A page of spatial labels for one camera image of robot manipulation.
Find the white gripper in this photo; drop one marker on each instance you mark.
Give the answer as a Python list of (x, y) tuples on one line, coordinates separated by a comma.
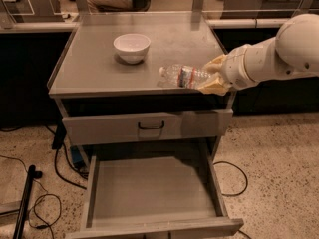
[(234, 68)]

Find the clear plastic water bottle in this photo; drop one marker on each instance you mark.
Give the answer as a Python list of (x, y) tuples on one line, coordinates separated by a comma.
[(184, 76)]

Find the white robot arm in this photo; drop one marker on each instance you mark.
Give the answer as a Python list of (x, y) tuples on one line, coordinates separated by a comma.
[(292, 54)]

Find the grey top drawer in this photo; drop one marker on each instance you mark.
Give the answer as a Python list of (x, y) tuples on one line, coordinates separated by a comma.
[(88, 130)]

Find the grey drawer cabinet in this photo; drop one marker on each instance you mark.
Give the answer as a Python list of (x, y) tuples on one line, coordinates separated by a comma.
[(92, 80)]

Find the grey open middle drawer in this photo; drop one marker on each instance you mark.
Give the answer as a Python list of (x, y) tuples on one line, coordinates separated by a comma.
[(155, 195)]

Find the grey background desk right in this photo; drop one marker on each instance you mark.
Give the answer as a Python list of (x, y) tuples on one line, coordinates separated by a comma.
[(258, 9)]

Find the grey background desk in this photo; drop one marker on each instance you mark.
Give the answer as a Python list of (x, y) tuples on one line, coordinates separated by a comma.
[(258, 9), (30, 11)]

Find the white ceramic bowl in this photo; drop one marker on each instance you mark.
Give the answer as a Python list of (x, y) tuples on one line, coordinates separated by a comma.
[(132, 48)]

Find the blue box under cabinet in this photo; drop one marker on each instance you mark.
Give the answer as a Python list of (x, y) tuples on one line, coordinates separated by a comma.
[(78, 156)]

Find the grey background desk left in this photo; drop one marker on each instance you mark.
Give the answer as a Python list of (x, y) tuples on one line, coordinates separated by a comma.
[(30, 11)]

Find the black metal stand bar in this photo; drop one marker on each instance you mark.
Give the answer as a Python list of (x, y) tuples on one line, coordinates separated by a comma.
[(32, 174)]

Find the black drawer handle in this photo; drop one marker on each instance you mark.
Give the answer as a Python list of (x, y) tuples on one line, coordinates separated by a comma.
[(151, 127)]

